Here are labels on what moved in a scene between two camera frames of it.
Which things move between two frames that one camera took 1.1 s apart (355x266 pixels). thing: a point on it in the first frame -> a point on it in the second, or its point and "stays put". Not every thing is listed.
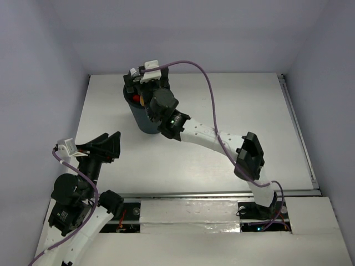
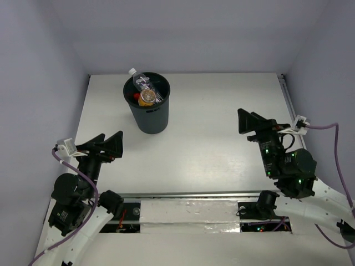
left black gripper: (97, 154) stays put
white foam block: (189, 216) stays put
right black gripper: (165, 72) -> (247, 121)
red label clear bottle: (136, 98) stays put
